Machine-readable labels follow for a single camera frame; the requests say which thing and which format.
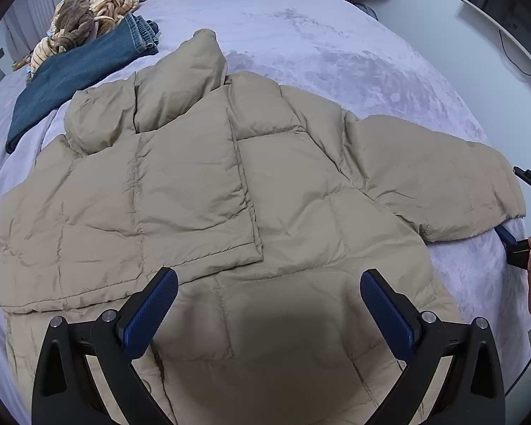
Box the lavender bed blanket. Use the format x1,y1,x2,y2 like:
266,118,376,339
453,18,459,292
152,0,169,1
0,0,531,425

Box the blue jeans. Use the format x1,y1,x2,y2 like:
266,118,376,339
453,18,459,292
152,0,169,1
5,12,161,155

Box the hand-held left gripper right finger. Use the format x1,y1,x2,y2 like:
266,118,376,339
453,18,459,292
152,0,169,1
360,268,508,425

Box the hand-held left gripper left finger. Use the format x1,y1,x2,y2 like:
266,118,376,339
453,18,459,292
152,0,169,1
31,267,179,425

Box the tan striped cloth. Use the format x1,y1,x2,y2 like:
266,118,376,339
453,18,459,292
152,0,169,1
29,0,153,76

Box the beige puffer jacket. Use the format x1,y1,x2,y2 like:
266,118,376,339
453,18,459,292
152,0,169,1
0,29,527,425

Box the white curtain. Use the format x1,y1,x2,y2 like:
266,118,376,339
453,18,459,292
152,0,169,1
4,0,56,60

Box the black television cable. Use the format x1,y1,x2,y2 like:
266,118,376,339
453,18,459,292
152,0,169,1
498,30,531,77

